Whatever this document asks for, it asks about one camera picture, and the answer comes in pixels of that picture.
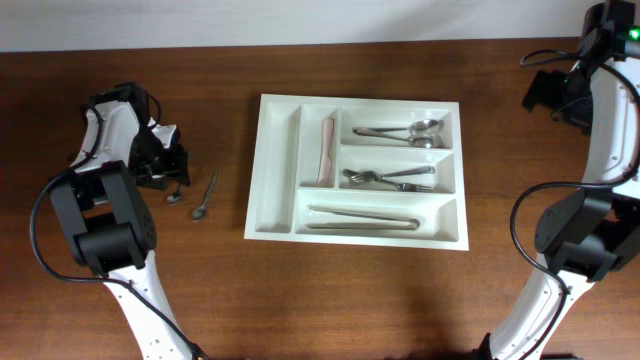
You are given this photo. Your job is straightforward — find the black cable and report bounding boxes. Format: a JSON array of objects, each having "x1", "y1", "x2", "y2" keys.
[
  {"x1": 509, "y1": 47, "x2": 640, "y2": 360},
  {"x1": 29, "y1": 87, "x2": 206, "y2": 360}
]

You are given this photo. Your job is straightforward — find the steel tablespoon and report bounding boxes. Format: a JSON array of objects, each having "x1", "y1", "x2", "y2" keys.
[
  {"x1": 373, "y1": 119, "x2": 444, "y2": 136},
  {"x1": 352, "y1": 127, "x2": 443, "y2": 148}
]

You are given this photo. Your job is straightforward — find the pink plastic knife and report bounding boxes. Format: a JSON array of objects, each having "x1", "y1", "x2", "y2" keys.
[{"x1": 317, "y1": 118, "x2": 334, "y2": 186}]

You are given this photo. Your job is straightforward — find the left black cable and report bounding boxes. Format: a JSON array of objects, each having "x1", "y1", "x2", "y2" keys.
[{"x1": 29, "y1": 87, "x2": 206, "y2": 360}]

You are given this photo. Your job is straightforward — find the right black cable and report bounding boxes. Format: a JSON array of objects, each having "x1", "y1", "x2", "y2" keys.
[{"x1": 509, "y1": 47, "x2": 640, "y2": 360}]

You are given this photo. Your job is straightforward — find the white plastic cutlery tray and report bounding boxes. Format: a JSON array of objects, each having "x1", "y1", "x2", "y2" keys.
[{"x1": 244, "y1": 94, "x2": 469, "y2": 251}]

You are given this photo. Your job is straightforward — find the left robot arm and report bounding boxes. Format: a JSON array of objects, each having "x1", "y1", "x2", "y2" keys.
[{"x1": 47, "y1": 82, "x2": 205, "y2": 359}]

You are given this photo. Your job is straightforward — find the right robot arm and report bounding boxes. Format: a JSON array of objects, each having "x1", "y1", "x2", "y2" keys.
[{"x1": 469, "y1": 0, "x2": 639, "y2": 359}]

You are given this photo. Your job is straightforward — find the steel fork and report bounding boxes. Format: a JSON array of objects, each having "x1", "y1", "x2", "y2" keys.
[
  {"x1": 342, "y1": 169, "x2": 432, "y2": 192},
  {"x1": 342, "y1": 166, "x2": 435, "y2": 183}
]

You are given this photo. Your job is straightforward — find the small teaspoon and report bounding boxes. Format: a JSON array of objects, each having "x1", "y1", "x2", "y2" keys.
[
  {"x1": 166, "y1": 184, "x2": 182, "y2": 206},
  {"x1": 191, "y1": 169, "x2": 219, "y2": 222}
]

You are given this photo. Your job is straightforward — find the long metal tongs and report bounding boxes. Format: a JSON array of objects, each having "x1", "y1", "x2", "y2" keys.
[{"x1": 306, "y1": 206, "x2": 421, "y2": 231}]

